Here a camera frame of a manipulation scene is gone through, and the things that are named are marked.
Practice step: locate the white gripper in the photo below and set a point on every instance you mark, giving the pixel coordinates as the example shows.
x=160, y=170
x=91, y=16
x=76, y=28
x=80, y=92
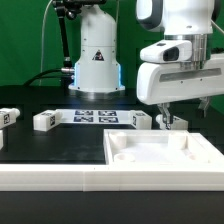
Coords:
x=162, y=83

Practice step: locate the white square table top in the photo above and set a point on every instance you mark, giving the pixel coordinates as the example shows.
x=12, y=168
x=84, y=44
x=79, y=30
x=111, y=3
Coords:
x=158, y=147

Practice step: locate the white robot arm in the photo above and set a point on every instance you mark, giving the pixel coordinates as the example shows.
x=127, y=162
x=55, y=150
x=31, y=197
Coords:
x=97, y=71

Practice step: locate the white obstacle fence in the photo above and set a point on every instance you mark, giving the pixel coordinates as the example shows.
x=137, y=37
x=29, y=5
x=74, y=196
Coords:
x=115, y=177

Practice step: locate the tag sheet on table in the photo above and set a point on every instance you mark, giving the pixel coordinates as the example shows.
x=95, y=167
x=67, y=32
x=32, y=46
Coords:
x=81, y=116

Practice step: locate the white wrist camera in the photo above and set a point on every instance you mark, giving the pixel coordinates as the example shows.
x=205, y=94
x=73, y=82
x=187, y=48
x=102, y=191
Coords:
x=167, y=51

